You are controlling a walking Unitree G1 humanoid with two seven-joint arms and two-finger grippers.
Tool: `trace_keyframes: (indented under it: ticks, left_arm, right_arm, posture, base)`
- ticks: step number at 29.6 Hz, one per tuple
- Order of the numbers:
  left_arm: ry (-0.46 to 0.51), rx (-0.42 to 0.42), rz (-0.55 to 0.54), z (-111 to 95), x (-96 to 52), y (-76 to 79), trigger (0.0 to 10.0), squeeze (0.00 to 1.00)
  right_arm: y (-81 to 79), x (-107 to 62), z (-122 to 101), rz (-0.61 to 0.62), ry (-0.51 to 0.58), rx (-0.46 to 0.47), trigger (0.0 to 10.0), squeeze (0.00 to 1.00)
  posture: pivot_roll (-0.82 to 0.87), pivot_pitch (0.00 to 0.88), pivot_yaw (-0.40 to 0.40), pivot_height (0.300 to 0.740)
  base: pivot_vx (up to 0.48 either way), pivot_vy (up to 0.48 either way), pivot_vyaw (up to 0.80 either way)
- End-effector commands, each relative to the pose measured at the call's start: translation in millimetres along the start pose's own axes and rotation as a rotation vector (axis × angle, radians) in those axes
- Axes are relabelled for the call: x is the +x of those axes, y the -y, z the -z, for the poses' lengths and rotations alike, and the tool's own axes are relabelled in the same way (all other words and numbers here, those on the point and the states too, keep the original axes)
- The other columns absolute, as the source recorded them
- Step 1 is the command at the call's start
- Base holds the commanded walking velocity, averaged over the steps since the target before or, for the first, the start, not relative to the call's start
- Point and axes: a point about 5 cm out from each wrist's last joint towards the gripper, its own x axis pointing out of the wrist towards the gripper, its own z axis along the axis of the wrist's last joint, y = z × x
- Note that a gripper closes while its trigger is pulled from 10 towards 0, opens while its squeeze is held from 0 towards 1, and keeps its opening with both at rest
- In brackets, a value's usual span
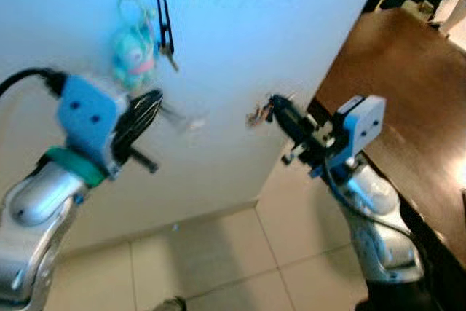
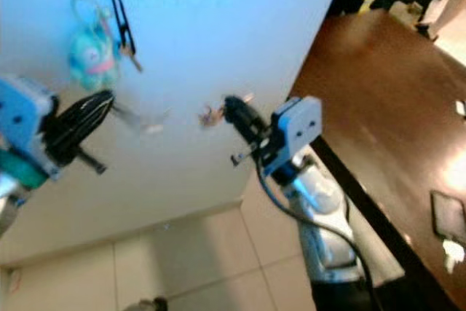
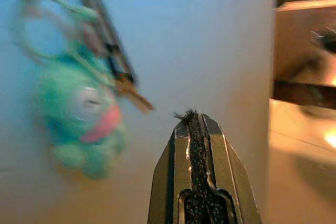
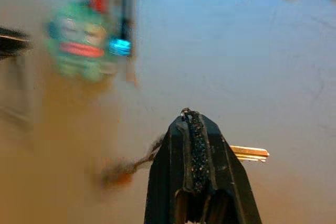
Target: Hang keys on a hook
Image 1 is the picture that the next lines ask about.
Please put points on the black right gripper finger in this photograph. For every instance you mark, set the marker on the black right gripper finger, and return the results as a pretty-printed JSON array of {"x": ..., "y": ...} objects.
[
  {"x": 291, "y": 111},
  {"x": 291, "y": 124}
]

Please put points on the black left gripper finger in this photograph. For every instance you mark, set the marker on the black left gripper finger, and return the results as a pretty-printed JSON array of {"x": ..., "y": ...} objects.
[
  {"x": 138, "y": 111},
  {"x": 145, "y": 127}
]

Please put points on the black carabiner with key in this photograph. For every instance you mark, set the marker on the black carabiner with key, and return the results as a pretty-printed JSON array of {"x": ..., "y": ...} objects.
[{"x": 167, "y": 40}]

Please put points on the brown wooden table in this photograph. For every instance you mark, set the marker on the brown wooden table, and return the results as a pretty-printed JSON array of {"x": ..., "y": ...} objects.
[{"x": 397, "y": 71}]

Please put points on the grey robot left foot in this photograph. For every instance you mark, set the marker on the grey robot left foot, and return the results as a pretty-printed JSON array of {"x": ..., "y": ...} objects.
[{"x": 171, "y": 304}]

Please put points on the black robot right leg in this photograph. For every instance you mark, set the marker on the black robot right leg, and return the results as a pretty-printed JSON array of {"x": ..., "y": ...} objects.
[{"x": 393, "y": 300}]

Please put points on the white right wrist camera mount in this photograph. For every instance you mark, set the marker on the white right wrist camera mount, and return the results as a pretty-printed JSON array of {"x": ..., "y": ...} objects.
[{"x": 362, "y": 125}]

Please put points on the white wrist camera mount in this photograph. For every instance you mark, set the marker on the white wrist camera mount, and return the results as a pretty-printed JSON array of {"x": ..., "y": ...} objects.
[
  {"x": 87, "y": 116},
  {"x": 362, "y": 125}
]

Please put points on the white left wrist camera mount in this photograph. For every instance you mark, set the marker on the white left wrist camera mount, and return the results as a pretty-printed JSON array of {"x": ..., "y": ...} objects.
[{"x": 87, "y": 116}]

